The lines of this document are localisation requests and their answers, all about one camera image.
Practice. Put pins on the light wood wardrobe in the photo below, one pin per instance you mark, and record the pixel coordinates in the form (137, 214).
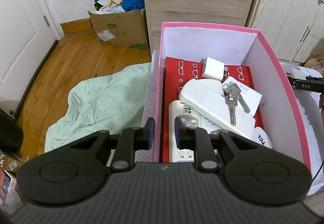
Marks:
(293, 28)

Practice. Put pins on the silver keys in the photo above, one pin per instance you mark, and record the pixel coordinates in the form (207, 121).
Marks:
(232, 98)

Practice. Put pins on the grey-button air conditioner remote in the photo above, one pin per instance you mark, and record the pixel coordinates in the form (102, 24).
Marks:
(189, 117)

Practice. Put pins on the cardboard box on floor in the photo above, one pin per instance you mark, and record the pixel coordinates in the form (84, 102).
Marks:
(126, 29)

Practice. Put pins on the white door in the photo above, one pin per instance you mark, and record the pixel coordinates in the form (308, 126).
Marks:
(28, 35)

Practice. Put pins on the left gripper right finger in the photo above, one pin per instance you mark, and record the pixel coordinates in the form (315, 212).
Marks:
(197, 140)

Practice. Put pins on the white square charger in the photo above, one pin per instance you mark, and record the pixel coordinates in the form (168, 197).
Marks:
(213, 69)

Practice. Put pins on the cream air conditioner remote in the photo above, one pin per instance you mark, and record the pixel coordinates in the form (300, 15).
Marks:
(204, 97)

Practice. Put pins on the white TCL remote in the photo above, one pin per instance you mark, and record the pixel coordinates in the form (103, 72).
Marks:
(260, 136)

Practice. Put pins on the blue cloth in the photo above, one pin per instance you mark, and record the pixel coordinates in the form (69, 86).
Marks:
(130, 5)

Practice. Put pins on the mint green sheet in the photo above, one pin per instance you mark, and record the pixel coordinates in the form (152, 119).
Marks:
(112, 103)

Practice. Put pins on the pink cardboard box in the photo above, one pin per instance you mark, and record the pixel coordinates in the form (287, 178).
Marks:
(237, 45)

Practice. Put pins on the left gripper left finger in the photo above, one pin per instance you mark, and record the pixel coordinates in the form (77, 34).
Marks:
(128, 142)

